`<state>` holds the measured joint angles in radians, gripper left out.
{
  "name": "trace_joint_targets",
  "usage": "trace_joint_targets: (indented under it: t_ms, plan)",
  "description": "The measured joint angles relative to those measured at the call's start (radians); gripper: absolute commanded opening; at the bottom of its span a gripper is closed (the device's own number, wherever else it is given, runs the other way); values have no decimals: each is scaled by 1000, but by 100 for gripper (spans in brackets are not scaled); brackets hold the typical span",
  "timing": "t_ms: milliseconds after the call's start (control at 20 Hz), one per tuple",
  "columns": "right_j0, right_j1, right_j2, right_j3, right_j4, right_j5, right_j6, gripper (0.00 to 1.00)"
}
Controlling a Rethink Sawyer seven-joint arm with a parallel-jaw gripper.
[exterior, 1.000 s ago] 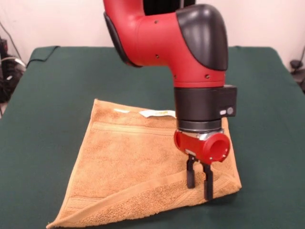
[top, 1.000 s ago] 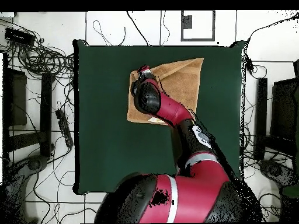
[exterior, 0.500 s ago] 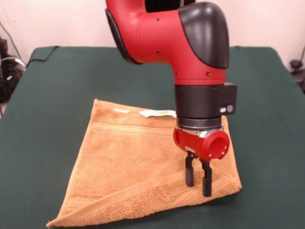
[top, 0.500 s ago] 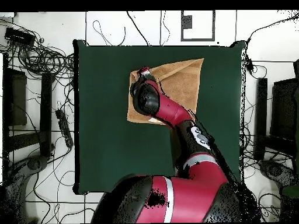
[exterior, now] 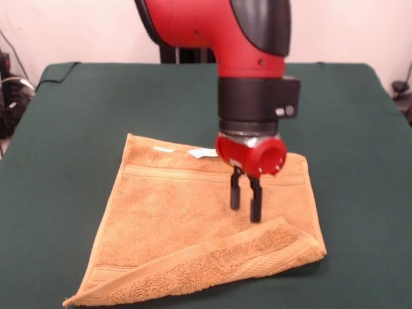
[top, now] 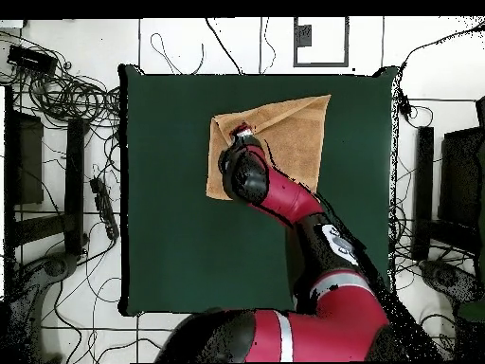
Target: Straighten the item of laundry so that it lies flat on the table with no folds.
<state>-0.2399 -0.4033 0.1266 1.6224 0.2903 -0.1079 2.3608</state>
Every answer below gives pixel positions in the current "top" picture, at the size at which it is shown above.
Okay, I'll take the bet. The tan terry towel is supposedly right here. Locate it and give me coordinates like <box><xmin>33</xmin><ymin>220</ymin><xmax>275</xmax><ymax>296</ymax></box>
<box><xmin>205</xmin><ymin>94</ymin><xmax>332</xmax><ymax>201</ymax></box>

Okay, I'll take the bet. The dark grey square plate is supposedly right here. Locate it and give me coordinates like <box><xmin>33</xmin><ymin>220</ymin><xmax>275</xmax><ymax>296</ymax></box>
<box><xmin>295</xmin><ymin>24</ymin><xmax>313</xmax><ymax>47</ymax></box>

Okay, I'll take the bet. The dark green table cloth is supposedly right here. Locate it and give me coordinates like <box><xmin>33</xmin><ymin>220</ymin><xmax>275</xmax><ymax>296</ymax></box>
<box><xmin>117</xmin><ymin>63</ymin><xmax>399</xmax><ymax>319</ymax></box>

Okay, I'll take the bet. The black power strip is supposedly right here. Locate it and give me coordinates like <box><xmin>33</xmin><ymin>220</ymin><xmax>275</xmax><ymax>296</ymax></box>
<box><xmin>89</xmin><ymin>176</ymin><xmax>120</xmax><ymax>242</ymax></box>

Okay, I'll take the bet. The black upright bar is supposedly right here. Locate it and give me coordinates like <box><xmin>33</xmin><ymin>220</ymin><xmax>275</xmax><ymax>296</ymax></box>
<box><xmin>411</xmin><ymin>126</ymin><xmax>436</xmax><ymax>262</ymax></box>

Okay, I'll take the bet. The black rectangular box device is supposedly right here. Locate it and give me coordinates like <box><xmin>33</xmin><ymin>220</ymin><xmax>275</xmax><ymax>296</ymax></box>
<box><xmin>6</xmin><ymin>44</ymin><xmax>59</xmax><ymax>77</ymax></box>

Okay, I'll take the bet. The black box cabinet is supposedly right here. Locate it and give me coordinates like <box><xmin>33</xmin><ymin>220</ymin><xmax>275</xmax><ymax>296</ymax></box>
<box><xmin>439</xmin><ymin>126</ymin><xmax>485</xmax><ymax>228</ymax></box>

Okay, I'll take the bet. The grey stand base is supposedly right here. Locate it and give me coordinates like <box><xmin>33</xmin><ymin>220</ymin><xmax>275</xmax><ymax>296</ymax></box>
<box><xmin>5</xmin><ymin>251</ymin><xmax>79</xmax><ymax>363</ymax></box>
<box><xmin>418</xmin><ymin>259</ymin><xmax>484</xmax><ymax>304</ymax></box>

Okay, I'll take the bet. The black diagonal cable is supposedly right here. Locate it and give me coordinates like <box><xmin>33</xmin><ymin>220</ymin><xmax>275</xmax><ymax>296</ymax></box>
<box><xmin>205</xmin><ymin>17</ymin><xmax>243</xmax><ymax>76</ymax></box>

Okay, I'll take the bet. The grey rectangular frame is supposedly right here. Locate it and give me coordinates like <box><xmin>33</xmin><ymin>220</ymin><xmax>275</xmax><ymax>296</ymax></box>
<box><xmin>293</xmin><ymin>16</ymin><xmax>350</xmax><ymax>68</ymax></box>

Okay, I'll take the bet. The black stand frame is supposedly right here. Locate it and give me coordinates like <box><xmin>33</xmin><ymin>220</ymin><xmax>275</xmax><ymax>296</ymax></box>
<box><xmin>10</xmin><ymin>118</ymin><xmax>90</xmax><ymax>256</ymax></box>

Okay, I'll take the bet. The black cable tangle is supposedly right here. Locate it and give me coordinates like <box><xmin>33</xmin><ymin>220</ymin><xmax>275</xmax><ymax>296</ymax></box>
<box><xmin>0</xmin><ymin>29</ymin><xmax>122</xmax><ymax>130</ymax></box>

